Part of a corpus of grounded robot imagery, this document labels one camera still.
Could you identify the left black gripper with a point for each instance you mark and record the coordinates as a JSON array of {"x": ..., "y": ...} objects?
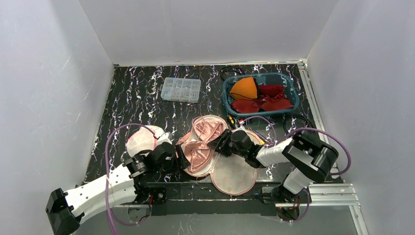
[{"x": 181, "y": 155}]

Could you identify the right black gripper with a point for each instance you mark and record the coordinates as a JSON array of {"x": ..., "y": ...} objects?
[{"x": 220, "y": 143}]

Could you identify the pink satin bra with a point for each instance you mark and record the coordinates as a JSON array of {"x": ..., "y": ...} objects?
[{"x": 195, "y": 144}]

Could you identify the floral pink laundry bag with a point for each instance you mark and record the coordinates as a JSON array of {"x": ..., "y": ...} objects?
[{"x": 232, "y": 175}]

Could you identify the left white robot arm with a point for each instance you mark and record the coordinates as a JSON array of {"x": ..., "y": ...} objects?
[{"x": 127, "y": 183}]

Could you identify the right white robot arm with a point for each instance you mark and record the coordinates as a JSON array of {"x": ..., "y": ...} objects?
[{"x": 311, "y": 157}]

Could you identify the white mesh laundry bag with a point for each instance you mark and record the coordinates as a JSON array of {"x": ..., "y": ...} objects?
[{"x": 143, "y": 139}]

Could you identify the orange bra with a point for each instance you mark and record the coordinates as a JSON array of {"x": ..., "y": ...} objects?
[{"x": 245, "y": 89}]

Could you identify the dark red bra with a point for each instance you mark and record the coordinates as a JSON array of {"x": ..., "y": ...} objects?
[{"x": 270, "y": 98}]

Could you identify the black yellow screwdriver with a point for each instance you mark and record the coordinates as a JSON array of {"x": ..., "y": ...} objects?
[{"x": 231, "y": 122}]

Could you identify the clear plastic parts box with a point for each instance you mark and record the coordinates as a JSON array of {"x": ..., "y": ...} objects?
[{"x": 181, "y": 90}]

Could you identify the teal plastic basket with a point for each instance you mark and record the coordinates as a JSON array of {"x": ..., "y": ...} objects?
[{"x": 273, "y": 78}]

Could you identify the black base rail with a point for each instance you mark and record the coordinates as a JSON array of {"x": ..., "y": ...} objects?
[{"x": 205, "y": 198}]

